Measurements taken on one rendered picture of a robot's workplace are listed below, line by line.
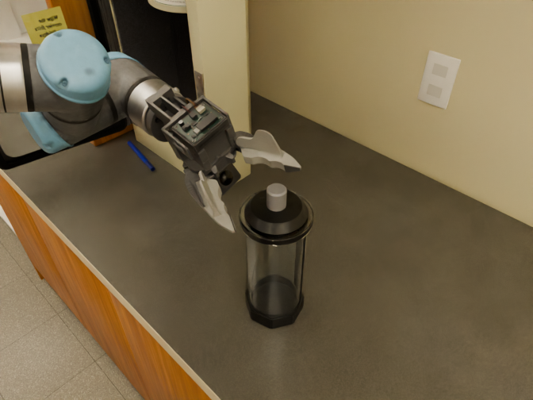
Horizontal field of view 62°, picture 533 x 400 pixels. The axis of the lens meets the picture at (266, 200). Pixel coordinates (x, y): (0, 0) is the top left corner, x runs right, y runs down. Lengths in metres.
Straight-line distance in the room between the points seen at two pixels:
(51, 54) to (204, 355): 0.49
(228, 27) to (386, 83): 0.43
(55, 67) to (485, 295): 0.77
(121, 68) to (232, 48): 0.26
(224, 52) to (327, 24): 0.39
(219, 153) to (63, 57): 0.21
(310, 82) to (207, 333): 0.76
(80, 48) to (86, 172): 0.65
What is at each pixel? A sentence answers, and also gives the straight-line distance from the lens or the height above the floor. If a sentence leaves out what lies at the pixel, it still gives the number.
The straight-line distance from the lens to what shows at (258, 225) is 0.61.
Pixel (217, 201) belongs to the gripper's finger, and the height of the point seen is 1.23.
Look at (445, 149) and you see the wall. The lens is 1.12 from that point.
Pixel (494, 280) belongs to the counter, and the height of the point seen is 0.94.
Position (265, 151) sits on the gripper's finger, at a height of 1.27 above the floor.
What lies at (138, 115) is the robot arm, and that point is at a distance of 0.65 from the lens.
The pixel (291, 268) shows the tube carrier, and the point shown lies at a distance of 0.68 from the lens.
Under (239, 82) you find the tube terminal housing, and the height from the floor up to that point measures 1.19.
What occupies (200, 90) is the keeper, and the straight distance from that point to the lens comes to 0.88.
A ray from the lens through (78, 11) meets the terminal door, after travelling 1.06.
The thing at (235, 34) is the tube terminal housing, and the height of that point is 1.29.
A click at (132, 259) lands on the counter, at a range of 0.92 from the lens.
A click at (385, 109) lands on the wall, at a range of 1.15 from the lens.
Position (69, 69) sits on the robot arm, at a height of 1.40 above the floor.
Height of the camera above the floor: 1.61
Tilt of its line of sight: 42 degrees down
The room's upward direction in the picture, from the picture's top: straight up
